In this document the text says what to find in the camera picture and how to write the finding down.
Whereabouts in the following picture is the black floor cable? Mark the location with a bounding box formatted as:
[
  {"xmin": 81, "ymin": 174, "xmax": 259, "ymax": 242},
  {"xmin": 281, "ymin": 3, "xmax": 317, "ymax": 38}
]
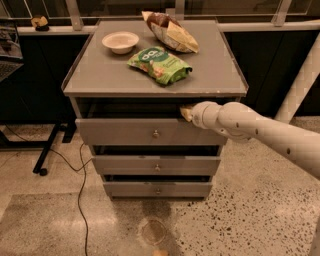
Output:
[{"xmin": 0, "ymin": 124, "xmax": 93, "ymax": 256}]

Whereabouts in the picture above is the grey top drawer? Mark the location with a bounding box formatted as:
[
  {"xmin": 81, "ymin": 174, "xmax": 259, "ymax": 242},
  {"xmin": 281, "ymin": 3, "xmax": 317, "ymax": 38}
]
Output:
[{"xmin": 76, "ymin": 118, "xmax": 227, "ymax": 146}]

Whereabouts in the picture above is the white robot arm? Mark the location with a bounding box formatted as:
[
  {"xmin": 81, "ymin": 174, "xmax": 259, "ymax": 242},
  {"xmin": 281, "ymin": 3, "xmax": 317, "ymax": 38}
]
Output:
[{"xmin": 180, "ymin": 35, "xmax": 320, "ymax": 180}]

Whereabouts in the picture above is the black desk leg frame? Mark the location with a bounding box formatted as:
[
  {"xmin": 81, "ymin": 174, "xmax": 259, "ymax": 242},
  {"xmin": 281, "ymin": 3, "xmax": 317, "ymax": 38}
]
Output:
[{"xmin": 0, "ymin": 123, "xmax": 72, "ymax": 176}]

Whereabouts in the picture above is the round floor cover plate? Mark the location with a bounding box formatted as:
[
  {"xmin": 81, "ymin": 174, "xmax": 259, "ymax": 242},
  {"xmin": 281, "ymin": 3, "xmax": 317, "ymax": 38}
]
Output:
[{"xmin": 139, "ymin": 218, "xmax": 167, "ymax": 246}]

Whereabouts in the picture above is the small yellow black object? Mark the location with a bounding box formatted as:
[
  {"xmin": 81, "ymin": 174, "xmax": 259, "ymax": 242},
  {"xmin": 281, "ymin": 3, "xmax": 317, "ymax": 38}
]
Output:
[{"xmin": 31, "ymin": 16, "xmax": 49, "ymax": 31}]

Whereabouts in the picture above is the brown and white chip bag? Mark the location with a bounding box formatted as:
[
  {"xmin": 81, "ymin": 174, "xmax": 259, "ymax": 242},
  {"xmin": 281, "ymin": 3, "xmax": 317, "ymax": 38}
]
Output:
[{"xmin": 142, "ymin": 11, "xmax": 199, "ymax": 53}]

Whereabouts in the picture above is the green snack bag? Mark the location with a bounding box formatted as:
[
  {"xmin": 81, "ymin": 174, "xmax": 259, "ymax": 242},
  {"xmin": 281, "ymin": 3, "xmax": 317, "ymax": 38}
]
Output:
[{"xmin": 127, "ymin": 46, "xmax": 193, "ymax": 86}]

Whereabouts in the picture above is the white bowl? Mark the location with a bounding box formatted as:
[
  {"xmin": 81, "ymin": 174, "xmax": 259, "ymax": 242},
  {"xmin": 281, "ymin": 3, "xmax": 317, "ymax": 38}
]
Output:
[{"xmin": 102, "ymin": 31, "xmax": 139, "ymax": 54}]

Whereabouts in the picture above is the laptop computer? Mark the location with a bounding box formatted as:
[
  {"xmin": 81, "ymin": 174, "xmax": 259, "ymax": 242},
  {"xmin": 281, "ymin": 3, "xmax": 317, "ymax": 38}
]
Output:
[{"xmin": 0, "ymin": 19, "xmax": 24, "ymax": 82}]

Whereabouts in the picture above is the grey drawer cabinet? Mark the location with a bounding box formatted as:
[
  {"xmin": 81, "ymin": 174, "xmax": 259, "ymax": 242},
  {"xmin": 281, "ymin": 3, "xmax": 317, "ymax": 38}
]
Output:
[{"xmin": 61, "ymin": 19, "xmax": 249, "ymax": 201}]

